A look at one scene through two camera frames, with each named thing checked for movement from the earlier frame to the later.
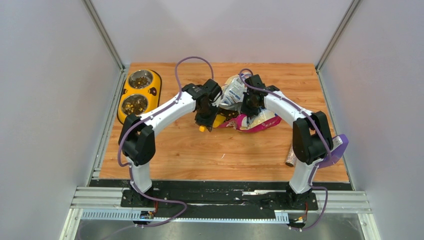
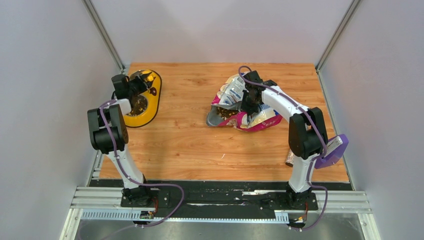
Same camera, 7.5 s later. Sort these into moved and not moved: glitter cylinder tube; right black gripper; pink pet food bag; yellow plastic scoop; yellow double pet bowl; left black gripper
Moved: yellow plastic scoop; left black gripper
Not moved: yellow double pet bowl; right black gripper; pink pet food bag; glitter cylinder tube
